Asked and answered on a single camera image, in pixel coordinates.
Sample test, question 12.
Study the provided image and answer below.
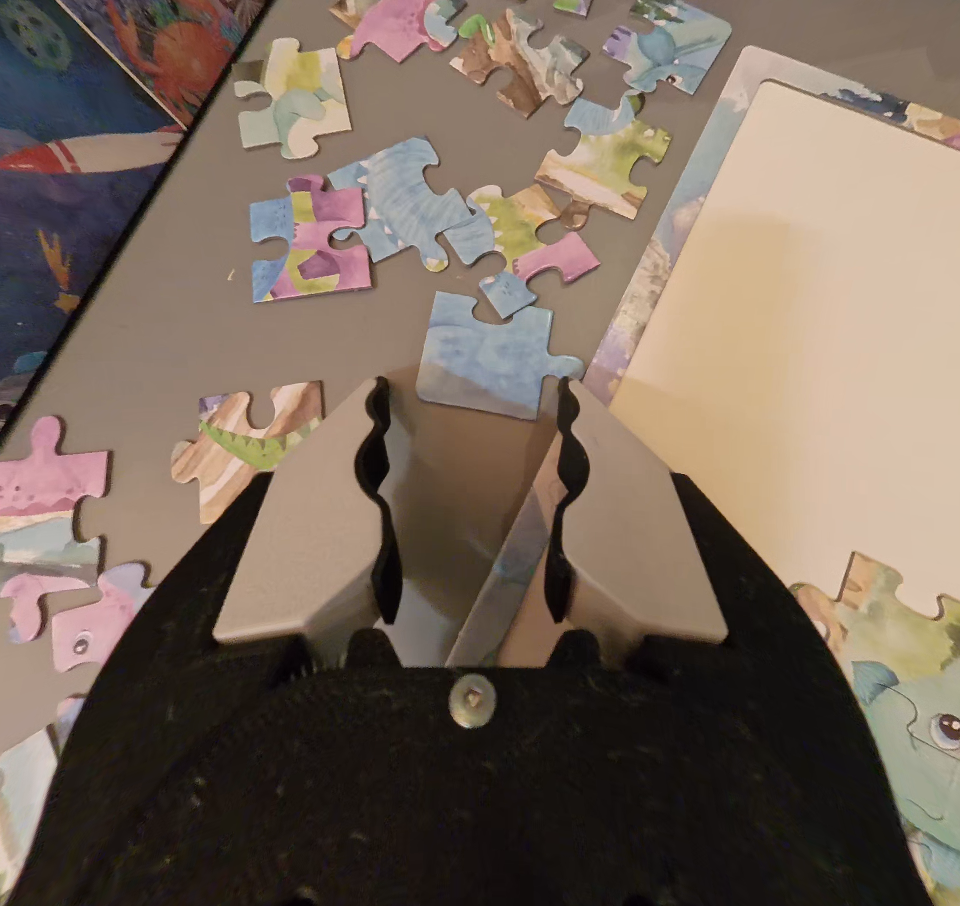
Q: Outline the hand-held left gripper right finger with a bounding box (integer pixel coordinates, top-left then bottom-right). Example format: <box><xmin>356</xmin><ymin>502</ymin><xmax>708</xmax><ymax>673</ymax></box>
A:
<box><xmin>543</xmin><ymin>377</ymin><xmax>730</xmax><ymax>648</ymax></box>

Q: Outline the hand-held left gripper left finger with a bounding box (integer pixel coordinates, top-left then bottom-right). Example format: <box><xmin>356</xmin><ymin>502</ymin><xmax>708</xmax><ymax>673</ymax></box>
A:
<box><xmin>212</xmin><ymin>375</ymin><xmax>406</xmax><ymax>645</ymax></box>

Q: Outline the green beige jigsaw piece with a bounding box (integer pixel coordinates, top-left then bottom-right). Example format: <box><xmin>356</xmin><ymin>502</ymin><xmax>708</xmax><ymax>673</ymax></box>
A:
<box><xmin>171</xmin><ymin>381</ymin><xmax>327</xmax><ymax>526</ymax></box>

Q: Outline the light blue jigsaw piece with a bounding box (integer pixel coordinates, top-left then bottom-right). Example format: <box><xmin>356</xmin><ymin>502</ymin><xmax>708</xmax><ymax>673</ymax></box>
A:
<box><xmin>414</xmin><ymin>291</ymin><xmax>586</xmax><ymax>422</ymax></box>

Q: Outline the yellow green eyed jigsaw piece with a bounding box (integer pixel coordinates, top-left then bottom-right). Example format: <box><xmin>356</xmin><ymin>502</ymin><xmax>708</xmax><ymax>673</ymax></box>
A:
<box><xmin>834</xmin><ymin>551</ymin><xmax>960</xmax><ymax>753</ymax></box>

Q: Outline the puzzle tray with painted border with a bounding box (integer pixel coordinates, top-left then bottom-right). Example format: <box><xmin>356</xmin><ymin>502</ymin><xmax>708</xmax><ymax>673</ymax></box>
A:
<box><xmin>442</xmin><ymin>45</ymin><xmax>960</xmax><ymax>906</ymax></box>

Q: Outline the pile of jigsaw pieces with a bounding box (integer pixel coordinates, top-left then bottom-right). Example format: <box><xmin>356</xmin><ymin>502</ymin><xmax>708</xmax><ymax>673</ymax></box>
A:
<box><xmin>232</xmin><ymin>0</ymin><xmax>939</xmax><ymax>277</ymax></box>

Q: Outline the blue dinosaur head jigsaw piece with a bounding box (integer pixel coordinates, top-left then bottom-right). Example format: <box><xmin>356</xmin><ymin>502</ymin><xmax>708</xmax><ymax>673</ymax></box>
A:
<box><xmin>602</xmin><ymin>0</ymin><xmax>734</xmax><ymax>96</ymax></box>

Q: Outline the illustrated puzzle box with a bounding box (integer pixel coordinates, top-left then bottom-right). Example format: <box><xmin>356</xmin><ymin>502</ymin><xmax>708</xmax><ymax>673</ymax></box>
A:
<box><xmin>0</xmin><ymin>0</ymin><xmax>309</xmax><ymax>438</ymax></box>

